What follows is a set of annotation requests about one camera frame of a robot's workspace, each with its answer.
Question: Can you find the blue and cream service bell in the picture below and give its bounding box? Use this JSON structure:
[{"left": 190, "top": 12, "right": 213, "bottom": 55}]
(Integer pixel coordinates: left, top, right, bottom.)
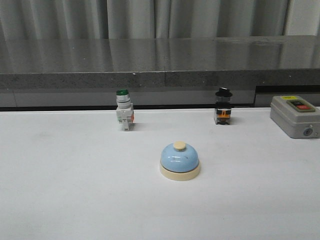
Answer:
[{"left": 159, "top": 141, "right": 201, "bottom": 181}]

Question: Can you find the green pushbutton switch white base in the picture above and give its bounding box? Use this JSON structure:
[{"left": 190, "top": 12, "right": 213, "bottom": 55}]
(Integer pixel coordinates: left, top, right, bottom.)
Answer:
[{"left": 116, "top": 89, "right": 134, "bottom": 131}]

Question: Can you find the grey push button switch box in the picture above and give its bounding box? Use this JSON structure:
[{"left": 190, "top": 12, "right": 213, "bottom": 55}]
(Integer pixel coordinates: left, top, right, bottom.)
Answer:
[{"left": 270, "top": 95, "right": 320, "bottom": 139}]

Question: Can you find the grey curtain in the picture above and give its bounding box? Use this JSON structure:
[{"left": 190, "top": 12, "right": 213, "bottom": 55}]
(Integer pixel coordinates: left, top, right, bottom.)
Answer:
[{"left": 0, "top": 0, "right": 320, "bottom": 40}]

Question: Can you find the dark grey stone counter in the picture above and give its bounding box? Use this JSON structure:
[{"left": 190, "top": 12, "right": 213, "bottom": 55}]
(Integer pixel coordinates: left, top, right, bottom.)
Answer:
[{"left": 0, "top": 35, "right": 320, "bottom": 109}]

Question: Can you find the black selector switch orange base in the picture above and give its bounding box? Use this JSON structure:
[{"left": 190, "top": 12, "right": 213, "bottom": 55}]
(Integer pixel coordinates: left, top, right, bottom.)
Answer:
[{"left": 214, "top": 87, "right": 233, "bottom": 125}]

